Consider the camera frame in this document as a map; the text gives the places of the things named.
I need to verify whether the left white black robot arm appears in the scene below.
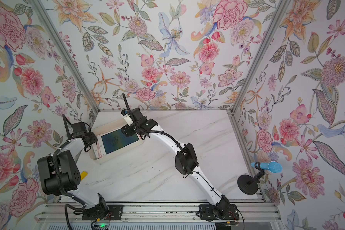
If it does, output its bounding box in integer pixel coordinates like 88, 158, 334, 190
37, 120, 110, 220

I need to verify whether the pink writing tablet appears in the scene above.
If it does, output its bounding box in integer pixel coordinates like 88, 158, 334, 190
92, 129, 143, 160

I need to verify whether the yellow sticky tape strip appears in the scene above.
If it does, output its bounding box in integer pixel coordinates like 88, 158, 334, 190
80, 171, 88, 180

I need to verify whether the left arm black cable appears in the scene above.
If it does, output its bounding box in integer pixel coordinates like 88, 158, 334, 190
52, 114, 87, 230

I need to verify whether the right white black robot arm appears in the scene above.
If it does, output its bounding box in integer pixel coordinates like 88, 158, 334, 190
121, 108, 241, 222

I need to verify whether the blue microphone on stand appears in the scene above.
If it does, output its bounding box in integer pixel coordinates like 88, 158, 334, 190
237, 162, 283, 195

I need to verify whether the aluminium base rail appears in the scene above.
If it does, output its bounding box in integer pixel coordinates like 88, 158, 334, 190
34, 199, 281, 223

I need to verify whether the cream plastic storage box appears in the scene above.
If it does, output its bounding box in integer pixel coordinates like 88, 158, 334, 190
88, 119, 127, 164

